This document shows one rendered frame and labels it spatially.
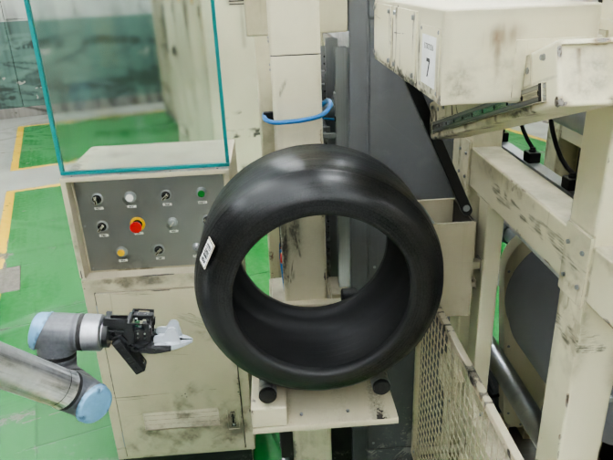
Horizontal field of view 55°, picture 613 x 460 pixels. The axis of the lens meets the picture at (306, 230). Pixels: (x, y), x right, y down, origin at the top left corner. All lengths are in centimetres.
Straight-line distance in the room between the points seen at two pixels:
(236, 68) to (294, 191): 353
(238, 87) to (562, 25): 387
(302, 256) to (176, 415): 101
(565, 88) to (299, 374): 86
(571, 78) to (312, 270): 102
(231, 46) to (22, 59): 598
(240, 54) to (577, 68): 393
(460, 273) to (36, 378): 111
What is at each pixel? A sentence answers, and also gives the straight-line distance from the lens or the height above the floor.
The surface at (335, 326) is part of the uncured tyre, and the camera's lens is 168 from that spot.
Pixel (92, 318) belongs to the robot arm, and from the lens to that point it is 152.
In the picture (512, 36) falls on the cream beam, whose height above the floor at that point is 174.
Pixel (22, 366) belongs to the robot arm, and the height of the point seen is 113.
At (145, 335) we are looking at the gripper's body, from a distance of 150.
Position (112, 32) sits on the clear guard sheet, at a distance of 196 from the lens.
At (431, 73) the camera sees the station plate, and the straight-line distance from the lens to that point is 102.
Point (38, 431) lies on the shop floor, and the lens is 307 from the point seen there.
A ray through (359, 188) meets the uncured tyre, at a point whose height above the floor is 143.
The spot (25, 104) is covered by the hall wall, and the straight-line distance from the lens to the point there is 1036.
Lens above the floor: 183
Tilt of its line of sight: 23 degrees down
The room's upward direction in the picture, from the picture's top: 2 degrees counter-clockwise
